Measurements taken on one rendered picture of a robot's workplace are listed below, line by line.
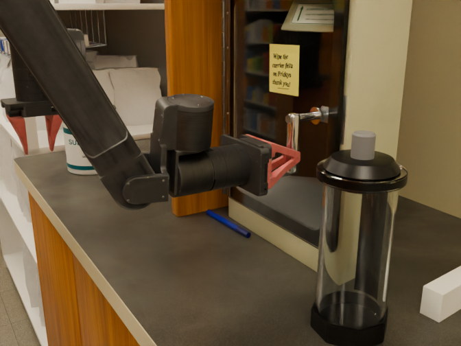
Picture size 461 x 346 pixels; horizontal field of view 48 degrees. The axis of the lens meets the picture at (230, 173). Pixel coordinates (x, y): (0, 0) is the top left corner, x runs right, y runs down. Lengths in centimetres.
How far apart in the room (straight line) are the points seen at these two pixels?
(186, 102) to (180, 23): 38
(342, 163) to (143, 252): 44
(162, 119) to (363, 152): 24
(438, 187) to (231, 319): 63
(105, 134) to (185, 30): 45
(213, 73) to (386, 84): 38
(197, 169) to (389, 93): 32
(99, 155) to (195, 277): 32
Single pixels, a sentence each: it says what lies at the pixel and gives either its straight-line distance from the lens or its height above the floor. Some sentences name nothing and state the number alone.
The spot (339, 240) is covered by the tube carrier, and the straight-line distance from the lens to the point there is 64.
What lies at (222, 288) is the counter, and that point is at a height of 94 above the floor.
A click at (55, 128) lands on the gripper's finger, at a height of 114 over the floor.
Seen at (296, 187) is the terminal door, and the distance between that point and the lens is 84.
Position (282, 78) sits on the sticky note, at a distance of 83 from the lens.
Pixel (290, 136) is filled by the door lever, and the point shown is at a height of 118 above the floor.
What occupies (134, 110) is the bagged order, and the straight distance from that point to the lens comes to 198.
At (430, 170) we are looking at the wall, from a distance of 122.
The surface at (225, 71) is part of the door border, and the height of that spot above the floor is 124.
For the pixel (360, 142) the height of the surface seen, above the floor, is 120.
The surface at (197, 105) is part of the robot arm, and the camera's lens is 61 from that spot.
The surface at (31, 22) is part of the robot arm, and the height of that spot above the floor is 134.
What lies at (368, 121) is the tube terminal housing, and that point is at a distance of 78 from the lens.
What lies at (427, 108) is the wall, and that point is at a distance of 120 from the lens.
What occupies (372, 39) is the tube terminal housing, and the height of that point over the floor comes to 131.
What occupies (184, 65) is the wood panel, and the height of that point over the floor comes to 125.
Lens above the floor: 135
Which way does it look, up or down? 18 degrees down
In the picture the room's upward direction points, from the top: straight up
